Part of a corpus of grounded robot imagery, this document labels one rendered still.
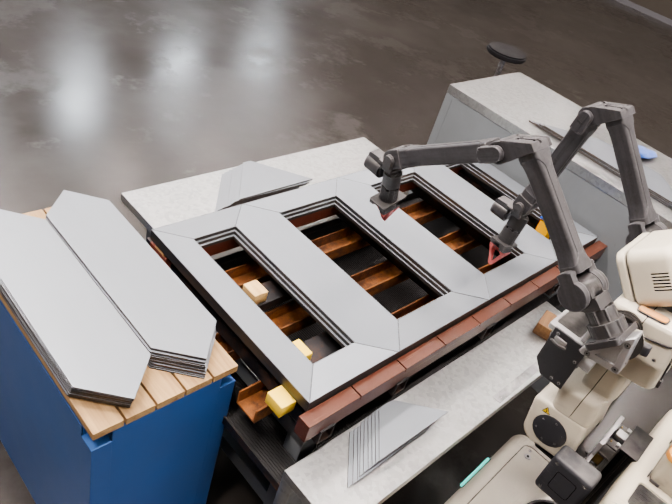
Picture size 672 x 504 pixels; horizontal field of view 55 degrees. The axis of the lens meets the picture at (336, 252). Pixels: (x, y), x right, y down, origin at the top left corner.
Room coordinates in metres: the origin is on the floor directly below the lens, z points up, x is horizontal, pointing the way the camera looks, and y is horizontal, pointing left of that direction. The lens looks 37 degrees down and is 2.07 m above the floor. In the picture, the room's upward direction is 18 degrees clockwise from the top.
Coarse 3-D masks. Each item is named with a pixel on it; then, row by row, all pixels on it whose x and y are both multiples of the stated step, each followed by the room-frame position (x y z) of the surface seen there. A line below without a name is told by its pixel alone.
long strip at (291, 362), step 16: (176, 240) 1.45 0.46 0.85; (192, 240) 1.47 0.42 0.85; (176, 256) 1.38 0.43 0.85; (192, 256) 1.40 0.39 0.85; (208, 256) 1.43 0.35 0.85; (192, 272) 1.34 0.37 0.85; (208, 272) 1.36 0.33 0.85; (224, 272) 1.38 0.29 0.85; (208, 288) 1.30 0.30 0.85; (224, 288) 1.32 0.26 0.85; (240, 288) 1.34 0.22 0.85; (224, 304) 1.26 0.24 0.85; (240, 304) 1.28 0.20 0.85; (240, 320) 1.22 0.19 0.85; (256, 320) 1.24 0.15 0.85; (256, 336) 1.18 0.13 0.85; (272, 336) 1.20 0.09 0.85; (272, 352) 1.14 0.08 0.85; (288, 352) 1.16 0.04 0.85; (288, 368) 1.11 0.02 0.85; (304, 368) 1.13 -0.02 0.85; (304, 384) 1.08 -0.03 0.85
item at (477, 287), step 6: (474, 282) 1.72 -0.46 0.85; (480, 282) 1.73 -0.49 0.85; (462, 288) 1.66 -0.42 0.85; (468, 288) 1.67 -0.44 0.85; (474, 288) 1.68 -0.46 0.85; (480, 288) 1.69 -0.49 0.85; (486, 288) 1.70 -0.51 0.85; (468, 294) 1.64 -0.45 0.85; (474, 294) 1.65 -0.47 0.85; (480, 294) 1.66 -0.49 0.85
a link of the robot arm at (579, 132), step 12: (576, 120) 1.79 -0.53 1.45; (588, 120) 1.76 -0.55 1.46; (576, 132) 1.78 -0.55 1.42; (588, 132) 1.79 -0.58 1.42; (564, 144) 1.83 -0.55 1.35; (576, 144) 1.80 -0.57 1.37; (552, 156) 1.84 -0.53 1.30; (564, 156) 1.82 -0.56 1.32; (564, 168) 1.84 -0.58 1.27; (528, 192) 1.86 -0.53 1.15; (528, 204) 1.85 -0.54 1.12
